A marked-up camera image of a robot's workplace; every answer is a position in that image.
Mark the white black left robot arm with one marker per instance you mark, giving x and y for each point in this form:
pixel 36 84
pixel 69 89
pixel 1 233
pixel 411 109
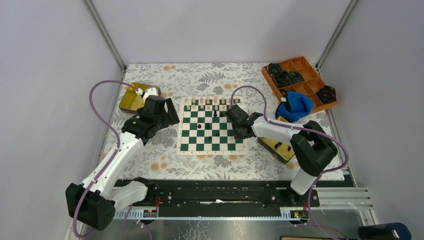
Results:
pixel 95 200

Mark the dark cylinder bottle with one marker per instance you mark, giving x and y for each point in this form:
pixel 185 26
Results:
pixel 387 231

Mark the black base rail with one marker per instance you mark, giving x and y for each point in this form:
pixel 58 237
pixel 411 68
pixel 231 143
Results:
pixel 222 198

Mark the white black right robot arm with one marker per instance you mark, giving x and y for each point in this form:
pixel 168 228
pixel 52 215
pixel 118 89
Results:
pixel 312 147

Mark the orange compartment tray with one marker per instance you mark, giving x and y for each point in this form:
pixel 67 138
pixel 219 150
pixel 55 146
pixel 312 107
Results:
pixel 296 75

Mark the green white chess board mat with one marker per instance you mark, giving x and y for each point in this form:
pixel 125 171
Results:
pixel 196 110

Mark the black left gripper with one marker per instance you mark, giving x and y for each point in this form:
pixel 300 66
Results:
pixel 170 118

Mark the gold tin lid left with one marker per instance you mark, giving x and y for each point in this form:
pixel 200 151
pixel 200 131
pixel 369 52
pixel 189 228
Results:
pixel 131 101

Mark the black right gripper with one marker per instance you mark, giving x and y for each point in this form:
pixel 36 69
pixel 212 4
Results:
pixel 237 136

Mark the gold tin box right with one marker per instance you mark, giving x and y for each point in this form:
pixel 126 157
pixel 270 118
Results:
pixel 278 149

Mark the black hexagonal part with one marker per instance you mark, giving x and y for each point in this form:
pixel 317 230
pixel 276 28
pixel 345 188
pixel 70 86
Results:
pixel 327 94

